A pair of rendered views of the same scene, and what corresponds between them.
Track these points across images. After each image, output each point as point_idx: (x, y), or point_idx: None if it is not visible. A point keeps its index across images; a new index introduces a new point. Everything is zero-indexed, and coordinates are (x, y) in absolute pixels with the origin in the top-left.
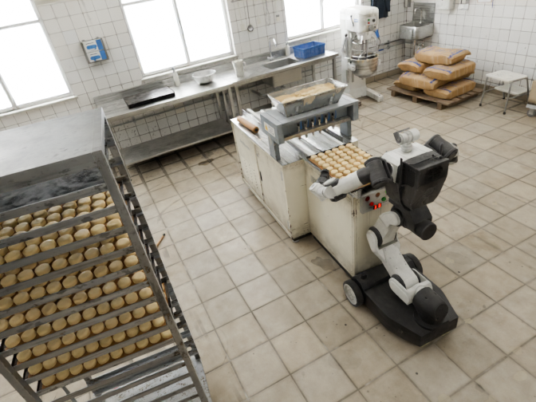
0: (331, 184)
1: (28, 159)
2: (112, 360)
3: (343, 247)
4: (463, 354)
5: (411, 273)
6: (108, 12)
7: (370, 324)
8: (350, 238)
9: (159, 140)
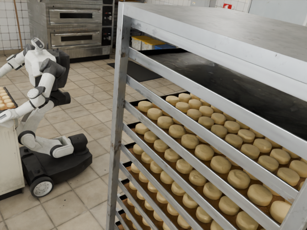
0: (43, 91)
1: (265, 19)
2: None
3: (3, 174)
4: (93, 152)
5: (55, 140)
6: None
7: (66, 186)
8: (14, 154)
9: None
